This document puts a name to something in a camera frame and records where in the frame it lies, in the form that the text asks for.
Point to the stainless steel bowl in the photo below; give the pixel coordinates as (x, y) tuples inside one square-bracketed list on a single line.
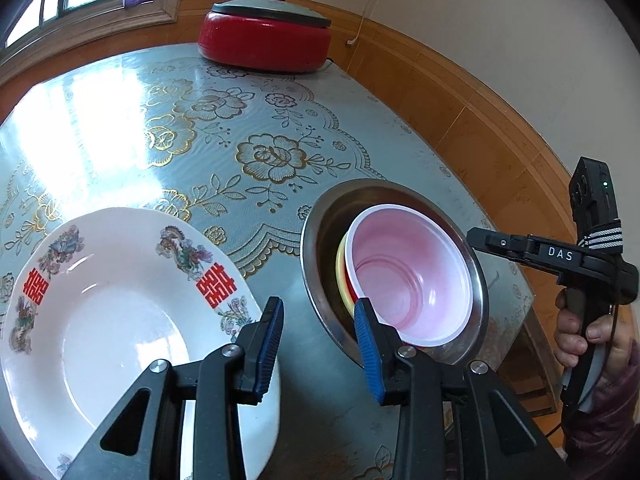
[(325, 240)]

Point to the grey pot lid red knob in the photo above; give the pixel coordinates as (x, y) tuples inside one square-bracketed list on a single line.
[(270, 12)]

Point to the red electric pot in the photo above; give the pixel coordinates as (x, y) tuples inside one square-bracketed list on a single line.
[(260, 42)]

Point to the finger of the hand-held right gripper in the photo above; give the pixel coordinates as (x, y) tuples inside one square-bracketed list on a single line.
[(500, 245)]

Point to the yellow plastic bowl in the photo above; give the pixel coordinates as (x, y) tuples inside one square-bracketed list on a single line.
[(342, 280)]

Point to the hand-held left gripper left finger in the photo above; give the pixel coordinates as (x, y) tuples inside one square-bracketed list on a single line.
[(270, 350)]

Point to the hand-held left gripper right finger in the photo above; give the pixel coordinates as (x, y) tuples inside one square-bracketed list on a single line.
[(370, 360)]

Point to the floral tablecloth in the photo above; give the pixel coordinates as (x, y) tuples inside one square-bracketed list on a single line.
[(200, 160)]

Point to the wooden stool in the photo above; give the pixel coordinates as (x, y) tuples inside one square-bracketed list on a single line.
[(537, 360)]

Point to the person's right hand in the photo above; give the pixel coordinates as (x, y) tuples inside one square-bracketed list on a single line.
[(567, 342)]

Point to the red plastic bowl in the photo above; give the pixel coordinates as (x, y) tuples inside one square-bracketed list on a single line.
[(410, 280)]

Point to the white plate with red characters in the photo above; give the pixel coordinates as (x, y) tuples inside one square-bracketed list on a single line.
[(115, 320)]

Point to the person's right forearm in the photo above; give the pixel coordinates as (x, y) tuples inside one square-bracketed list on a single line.
[(610, 430)]

